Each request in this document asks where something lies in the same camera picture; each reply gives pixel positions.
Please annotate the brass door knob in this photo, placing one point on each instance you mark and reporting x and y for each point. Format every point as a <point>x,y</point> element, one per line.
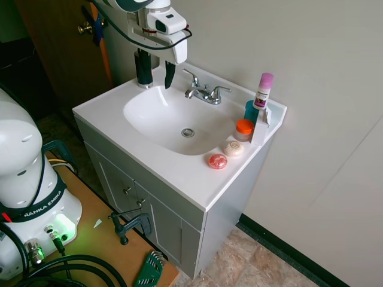
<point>83,28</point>

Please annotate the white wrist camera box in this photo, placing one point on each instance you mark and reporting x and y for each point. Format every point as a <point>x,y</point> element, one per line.
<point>170,21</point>

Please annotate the pink capped deodorant bottle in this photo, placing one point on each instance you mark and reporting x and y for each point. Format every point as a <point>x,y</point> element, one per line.
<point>263,89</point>

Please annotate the metal cabinet knob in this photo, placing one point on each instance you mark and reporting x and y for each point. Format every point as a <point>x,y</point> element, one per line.
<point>128,190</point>
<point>140,202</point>

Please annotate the teal plastic cup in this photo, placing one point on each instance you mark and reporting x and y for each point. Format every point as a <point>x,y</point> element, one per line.
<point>249,112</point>

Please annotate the chrome sink drain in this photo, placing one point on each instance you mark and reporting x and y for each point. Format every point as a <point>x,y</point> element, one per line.
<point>188,132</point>

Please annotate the black metal C-clamp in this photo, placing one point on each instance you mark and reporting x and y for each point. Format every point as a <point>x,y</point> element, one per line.
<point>143,222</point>

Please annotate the red round soap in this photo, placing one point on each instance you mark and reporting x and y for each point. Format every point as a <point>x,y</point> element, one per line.
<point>217,161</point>

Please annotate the white sink countertop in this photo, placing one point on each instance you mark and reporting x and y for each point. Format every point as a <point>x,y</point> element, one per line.
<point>167,167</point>

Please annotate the dark green clamp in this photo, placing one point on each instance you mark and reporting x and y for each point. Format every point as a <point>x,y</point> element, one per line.
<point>60,146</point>

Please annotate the cream round soap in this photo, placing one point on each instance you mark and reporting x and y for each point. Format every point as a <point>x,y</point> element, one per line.
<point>234,148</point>

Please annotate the orange lidded jar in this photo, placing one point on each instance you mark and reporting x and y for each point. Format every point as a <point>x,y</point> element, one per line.
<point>243,128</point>

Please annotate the black furniture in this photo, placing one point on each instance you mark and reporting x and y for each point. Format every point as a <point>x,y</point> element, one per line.
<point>18,68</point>

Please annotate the black baseboard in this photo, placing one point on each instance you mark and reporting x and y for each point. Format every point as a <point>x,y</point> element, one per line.
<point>287,248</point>

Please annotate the grey vanity cabinet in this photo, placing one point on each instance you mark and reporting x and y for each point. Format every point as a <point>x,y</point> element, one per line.
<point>167,230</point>

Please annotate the white cardboard box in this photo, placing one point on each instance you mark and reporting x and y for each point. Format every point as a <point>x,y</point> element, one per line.
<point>258,130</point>

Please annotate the chrome sink faucet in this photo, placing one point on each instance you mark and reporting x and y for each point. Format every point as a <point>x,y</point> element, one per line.
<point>206,95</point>

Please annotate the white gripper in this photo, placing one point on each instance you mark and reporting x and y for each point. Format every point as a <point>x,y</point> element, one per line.
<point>179,48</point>

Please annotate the green hex key set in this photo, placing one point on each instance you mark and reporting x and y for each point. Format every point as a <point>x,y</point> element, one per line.
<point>149,269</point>

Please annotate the brown wooden door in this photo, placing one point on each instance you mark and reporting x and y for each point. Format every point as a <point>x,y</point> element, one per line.
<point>57,59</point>

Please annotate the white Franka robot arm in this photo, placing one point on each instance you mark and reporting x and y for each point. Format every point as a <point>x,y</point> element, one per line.
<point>21,155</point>

